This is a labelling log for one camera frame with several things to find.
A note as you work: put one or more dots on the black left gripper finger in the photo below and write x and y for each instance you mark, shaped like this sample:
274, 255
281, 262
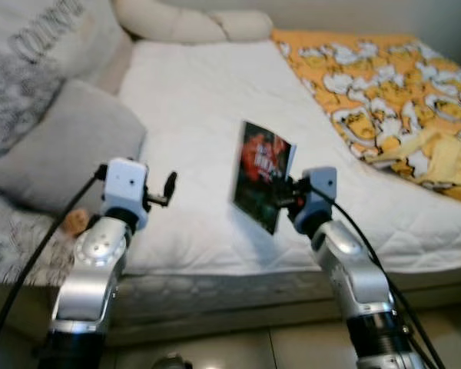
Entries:
170, 187

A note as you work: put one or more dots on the dark cover book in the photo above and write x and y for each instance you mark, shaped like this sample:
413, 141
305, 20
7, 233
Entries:
257, 169

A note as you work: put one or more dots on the white quilted mattress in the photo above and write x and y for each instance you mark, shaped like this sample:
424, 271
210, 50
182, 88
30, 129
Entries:
200, 115

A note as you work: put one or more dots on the small tan plush toy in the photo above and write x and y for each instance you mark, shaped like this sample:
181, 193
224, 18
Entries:
76, 224

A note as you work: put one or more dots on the grey pillow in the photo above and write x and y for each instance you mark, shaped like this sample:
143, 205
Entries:
69, 146

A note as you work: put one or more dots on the grey bed base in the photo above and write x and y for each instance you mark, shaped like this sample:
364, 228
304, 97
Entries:
238, 300

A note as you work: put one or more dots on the cream bolster pillow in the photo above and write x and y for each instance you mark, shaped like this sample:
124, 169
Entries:
169, 21

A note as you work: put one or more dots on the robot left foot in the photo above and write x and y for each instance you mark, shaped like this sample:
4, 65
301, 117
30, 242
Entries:
170, 363

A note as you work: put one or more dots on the small cream pillow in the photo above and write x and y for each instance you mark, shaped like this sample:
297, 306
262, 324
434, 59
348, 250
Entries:
246, 25

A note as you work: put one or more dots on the grey white patterned duvet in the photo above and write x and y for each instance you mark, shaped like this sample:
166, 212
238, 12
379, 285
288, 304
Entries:
31, 61

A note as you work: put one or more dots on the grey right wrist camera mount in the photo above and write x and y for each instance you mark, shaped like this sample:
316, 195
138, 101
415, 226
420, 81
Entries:
320, 188

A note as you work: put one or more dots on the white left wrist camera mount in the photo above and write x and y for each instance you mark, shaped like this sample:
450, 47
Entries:
124, 184

